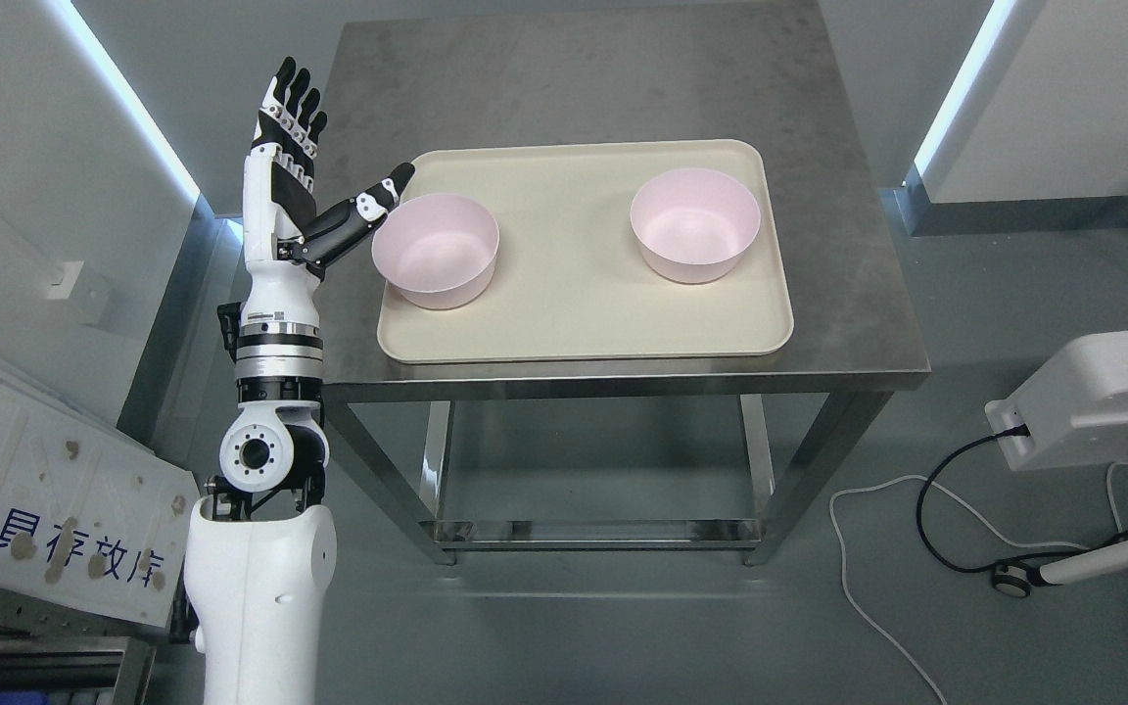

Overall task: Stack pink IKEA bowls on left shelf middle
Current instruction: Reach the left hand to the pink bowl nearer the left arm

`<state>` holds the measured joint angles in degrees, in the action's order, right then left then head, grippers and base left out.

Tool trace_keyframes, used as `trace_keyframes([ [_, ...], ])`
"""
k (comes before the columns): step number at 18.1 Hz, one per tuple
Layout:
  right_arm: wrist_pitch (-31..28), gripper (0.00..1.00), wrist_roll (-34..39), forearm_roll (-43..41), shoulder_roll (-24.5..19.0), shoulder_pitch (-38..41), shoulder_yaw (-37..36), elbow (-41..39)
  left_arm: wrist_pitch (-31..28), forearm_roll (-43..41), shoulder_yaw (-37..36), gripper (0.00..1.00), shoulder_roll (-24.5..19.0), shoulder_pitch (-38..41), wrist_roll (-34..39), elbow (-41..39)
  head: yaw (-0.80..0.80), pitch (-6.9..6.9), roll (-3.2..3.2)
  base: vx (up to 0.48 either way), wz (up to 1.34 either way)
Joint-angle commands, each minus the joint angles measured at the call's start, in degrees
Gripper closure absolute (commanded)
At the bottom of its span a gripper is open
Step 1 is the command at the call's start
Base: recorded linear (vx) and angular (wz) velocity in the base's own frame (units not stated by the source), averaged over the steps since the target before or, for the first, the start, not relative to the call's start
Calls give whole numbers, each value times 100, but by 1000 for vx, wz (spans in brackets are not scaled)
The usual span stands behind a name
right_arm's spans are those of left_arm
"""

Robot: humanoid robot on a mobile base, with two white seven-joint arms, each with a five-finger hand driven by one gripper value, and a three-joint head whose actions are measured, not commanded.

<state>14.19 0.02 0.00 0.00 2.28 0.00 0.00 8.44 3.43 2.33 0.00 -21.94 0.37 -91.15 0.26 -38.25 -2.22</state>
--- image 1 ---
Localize white pole with caster wheel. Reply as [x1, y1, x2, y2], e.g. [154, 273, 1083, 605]
[989, 539, 1128, 598]

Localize black power cable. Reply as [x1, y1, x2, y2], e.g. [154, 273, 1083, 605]
[916, 424, 1128, 576]

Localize white machine with red label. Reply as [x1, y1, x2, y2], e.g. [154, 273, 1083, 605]
[984, 331, 1128, 472]

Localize white wall socket box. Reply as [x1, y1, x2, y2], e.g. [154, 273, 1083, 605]
[45, 259, 90, 301]

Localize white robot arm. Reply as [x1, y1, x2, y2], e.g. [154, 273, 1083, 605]
[184, 259, 336, 704]

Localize white signboard with blue characters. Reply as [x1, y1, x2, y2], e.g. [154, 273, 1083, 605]
[0, 360, 200, 628]

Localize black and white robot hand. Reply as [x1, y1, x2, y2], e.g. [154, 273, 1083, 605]
[243, 55, 416, 280]

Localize white cable on floor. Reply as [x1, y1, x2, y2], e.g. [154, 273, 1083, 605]
[828, 460, 1128, 705]

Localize pink bowl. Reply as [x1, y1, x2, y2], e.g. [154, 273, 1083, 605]
[371, 193, 500, 309]
[631, 166, 766, 285]

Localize beige plastic tray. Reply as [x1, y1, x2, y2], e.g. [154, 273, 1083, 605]
[377, 139, 795, 364]

